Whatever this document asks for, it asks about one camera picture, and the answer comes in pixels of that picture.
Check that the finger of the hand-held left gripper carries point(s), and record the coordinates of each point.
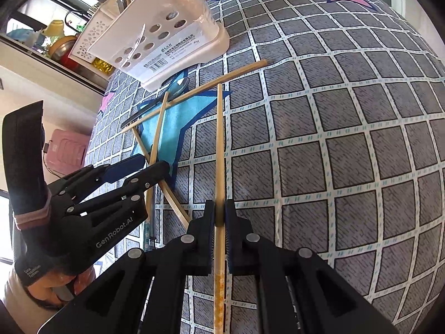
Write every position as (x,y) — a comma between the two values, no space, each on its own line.
(153,174)
(125,167)

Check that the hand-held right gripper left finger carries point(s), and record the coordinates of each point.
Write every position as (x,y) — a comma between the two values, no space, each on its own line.
(205,236)

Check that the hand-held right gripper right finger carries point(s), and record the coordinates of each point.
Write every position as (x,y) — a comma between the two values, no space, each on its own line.
(236,243)

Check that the cream plastic utensil holder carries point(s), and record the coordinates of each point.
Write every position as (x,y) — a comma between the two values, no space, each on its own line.
(167,10)

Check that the person's left forearm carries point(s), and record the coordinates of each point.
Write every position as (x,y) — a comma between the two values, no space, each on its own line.
(24,167)

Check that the person's left hand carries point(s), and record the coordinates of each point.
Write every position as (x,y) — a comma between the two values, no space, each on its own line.
(45,292)

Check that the pink folding chair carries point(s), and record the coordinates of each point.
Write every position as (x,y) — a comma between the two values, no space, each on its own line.
(66,149)

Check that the gold foil bag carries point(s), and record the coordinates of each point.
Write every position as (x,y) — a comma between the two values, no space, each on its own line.
(102,65)

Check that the red metal basin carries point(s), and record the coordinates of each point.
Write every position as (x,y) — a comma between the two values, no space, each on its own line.
(62,47)

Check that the cream plastic storage cart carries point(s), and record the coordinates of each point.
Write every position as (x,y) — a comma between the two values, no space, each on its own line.
(94,31)

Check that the yellow plastic container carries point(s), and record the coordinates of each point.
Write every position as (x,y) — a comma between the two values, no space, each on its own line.
(55,28)

